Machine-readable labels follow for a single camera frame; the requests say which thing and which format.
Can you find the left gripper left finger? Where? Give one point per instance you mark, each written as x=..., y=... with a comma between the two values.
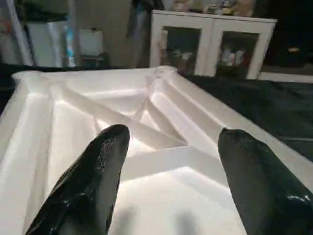
x=83, y=191

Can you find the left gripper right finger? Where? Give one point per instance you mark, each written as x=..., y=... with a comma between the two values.
x=269, y=191

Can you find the white plastic table top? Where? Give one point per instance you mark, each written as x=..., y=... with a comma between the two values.
x=171, y=196

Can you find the white box appliance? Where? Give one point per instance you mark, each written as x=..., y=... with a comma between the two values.
x=49, y=44

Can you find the white glass door cabinet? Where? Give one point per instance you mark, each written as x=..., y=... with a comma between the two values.
x=212, y=29

